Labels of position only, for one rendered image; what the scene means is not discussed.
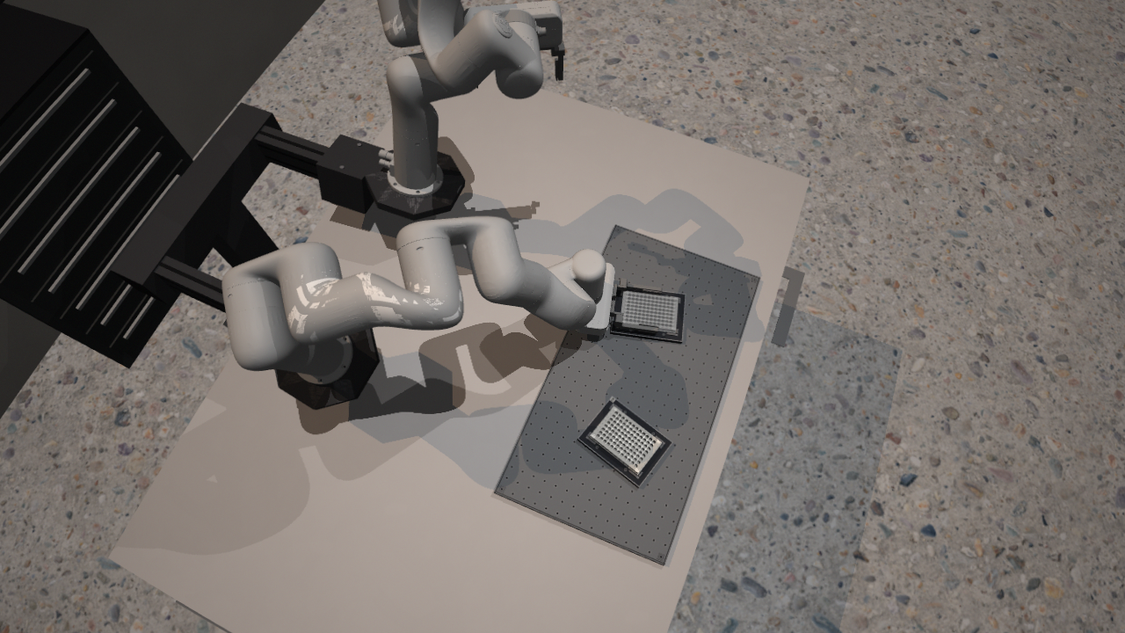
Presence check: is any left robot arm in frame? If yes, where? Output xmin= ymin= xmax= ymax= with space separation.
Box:
xmin=377 ymin=0 xmax=546 ymax=198

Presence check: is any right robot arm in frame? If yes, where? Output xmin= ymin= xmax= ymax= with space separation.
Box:
xmin=222 ymin=216 xmax=606 ymax=385

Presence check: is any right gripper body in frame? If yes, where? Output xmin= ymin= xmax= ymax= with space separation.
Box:
xmin=577 ymin=263 xmax=615 ymax=336

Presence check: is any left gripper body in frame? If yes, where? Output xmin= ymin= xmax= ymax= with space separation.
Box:
xmin=464 ymin=1 xmax=563 ymax=48

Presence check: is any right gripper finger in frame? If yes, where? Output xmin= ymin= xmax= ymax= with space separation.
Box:
xmin=612 ymin=278 xmax=662 ymax=300
xmin=610 ymin=301 xmax=658 ymax=334

